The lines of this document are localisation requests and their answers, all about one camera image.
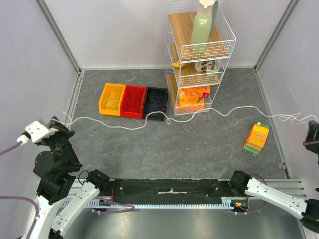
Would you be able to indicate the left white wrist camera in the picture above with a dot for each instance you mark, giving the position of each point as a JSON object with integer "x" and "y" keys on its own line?
{"x": 36, "y": 131}

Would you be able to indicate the orange snack box on table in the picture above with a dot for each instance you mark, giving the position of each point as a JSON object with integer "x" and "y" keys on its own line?
{"x": 257, "y": 138}

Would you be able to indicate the slotted cable duct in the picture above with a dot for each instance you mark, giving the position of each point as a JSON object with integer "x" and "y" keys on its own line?
{"x": 226, "y": 204}

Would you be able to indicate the red plastic bin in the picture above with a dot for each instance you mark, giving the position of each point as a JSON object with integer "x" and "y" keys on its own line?
{"x": 133, "y": 101}

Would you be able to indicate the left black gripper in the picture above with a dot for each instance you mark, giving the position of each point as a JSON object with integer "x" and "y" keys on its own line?
{"x": 56, "y": 123}

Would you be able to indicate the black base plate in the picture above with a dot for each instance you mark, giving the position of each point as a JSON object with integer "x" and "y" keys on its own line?
{"x": 120, "y": 188}

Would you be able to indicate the yellow snack bag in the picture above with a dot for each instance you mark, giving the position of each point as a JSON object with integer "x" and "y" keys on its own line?
{"x": 180, "y": 65}

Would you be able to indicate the orange box in rack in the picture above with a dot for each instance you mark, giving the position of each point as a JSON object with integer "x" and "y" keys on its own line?
{"x": 193, "y": 94}

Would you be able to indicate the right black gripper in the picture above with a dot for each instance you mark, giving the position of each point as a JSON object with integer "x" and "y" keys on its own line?
{"x": 312, "y": 136}

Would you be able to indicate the yellow plastic bin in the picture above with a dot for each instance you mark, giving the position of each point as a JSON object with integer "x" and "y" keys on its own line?
{"x": 110, "y": 99}

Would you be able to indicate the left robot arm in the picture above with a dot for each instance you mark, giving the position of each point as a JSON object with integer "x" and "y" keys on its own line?
{"x": 54, "y": 168}

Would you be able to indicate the white chocolate snack pack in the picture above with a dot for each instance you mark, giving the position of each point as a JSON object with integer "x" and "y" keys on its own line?
{"x": 210, "y": 66}

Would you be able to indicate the black plastic bin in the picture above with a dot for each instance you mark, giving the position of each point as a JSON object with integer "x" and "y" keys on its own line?
{"x": 154, "y": 103}

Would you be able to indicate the green bottle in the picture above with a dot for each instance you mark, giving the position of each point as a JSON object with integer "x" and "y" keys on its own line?
{"x": 203, "y": 24}

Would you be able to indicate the white wire shelf rack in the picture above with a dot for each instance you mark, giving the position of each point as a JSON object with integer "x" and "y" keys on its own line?
{"x": 220, "y": 45}

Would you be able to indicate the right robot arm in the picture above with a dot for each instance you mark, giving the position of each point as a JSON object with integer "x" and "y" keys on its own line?
{"x": 305, "y": 210}

